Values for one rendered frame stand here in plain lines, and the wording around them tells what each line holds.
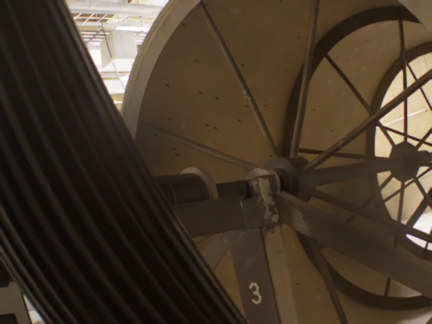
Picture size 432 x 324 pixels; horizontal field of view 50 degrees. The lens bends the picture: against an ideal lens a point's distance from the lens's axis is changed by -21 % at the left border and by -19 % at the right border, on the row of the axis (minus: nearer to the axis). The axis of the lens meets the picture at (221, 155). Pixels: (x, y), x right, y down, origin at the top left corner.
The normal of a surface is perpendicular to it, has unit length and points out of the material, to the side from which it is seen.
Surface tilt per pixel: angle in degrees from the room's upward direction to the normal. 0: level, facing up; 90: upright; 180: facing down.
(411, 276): 90
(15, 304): 90
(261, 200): 90
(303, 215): 90
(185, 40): 147
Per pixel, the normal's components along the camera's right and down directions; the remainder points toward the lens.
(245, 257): -0.69, 0.05
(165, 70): 0.64, 0.50
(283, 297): 0.69, -0.26
